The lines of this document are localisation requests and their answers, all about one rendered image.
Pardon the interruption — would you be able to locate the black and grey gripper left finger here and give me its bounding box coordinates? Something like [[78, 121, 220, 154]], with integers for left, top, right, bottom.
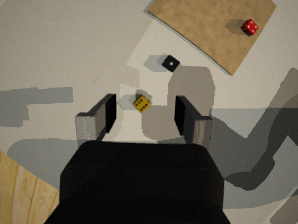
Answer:
[[75, 94, 117, 148]]

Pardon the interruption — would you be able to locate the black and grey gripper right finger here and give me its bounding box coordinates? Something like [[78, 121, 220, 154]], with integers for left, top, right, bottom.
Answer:
[[174, 96, 214, 152]]

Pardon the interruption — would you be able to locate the tan mat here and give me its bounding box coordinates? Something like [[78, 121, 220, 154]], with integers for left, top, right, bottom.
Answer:
[[147, 0, 277, 76]]

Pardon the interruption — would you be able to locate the red die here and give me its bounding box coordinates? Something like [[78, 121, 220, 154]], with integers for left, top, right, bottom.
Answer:
[[241, 19, 258, 36]]

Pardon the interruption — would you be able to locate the yellow die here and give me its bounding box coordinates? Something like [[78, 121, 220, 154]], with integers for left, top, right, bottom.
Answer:
[[133, 94, 150, 113]]

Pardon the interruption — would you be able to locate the black die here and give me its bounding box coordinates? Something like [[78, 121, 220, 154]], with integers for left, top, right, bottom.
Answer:
[[162, 55, 180, 72]]

